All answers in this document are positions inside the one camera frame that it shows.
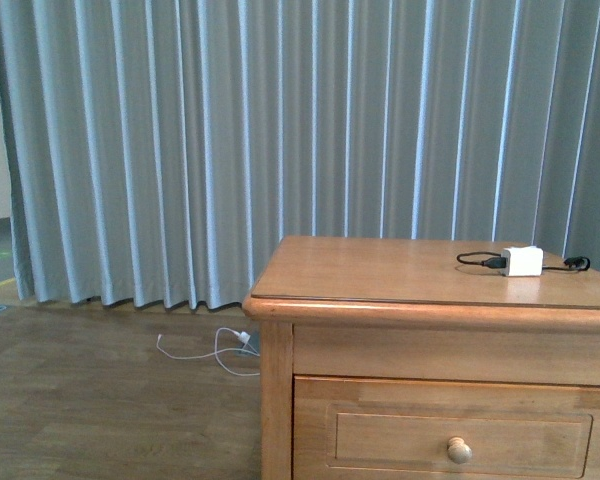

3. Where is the wooden drawer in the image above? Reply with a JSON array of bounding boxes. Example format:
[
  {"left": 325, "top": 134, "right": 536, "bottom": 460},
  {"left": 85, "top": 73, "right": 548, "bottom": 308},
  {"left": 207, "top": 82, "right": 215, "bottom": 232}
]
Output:
[{"left": 292, "top": 376, "right": 600, "bottom": 479}]

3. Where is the round wooden drawer knob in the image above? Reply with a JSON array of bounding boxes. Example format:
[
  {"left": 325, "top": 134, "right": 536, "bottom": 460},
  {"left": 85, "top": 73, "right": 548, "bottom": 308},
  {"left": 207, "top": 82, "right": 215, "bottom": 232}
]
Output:
[{"left": 447, "top": 436, "right": 473, "bottom": 465}]

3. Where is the open floor socket cover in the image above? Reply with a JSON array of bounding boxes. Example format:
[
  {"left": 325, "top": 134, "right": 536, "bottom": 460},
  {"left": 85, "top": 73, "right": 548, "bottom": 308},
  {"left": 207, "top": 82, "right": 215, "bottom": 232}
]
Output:
[{"left": 238, "top": 331, "right": 260, "bottom": 357}]

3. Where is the wooden nightstand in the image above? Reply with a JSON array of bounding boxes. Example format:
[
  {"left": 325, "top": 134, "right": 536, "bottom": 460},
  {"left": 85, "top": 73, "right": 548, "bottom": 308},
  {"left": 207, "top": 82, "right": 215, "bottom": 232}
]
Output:
[{"left": 243, "top": 236, "right": 600, "bottom": 479}]

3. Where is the grey pleated curtain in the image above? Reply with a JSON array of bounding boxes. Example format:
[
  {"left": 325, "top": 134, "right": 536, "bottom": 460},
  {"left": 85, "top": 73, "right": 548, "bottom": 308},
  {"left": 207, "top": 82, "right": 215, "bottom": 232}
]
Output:
[{"left": 0, "top": 1, "right": 600, "bottom": 307}]

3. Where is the white power adapter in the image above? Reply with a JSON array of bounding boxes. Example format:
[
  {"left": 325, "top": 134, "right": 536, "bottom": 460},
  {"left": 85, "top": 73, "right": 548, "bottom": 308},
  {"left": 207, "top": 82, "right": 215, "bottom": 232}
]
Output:
[{"left": 501, "top": 246, "right": 544, "bottom": 277}]

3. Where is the white charger cable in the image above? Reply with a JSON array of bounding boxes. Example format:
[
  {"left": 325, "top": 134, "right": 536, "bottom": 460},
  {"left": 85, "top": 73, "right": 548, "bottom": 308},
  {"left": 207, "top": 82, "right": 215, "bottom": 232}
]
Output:
[{"left": 155, "top": 327, "right": 261, "bottom": 377}]

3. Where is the black usb cable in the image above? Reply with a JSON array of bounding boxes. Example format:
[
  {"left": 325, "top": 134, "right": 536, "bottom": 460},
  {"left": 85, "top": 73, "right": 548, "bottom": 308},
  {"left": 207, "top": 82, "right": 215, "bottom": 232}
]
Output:
[{"left": 455, "top": 251, "right": 592, "bottom": 273}]

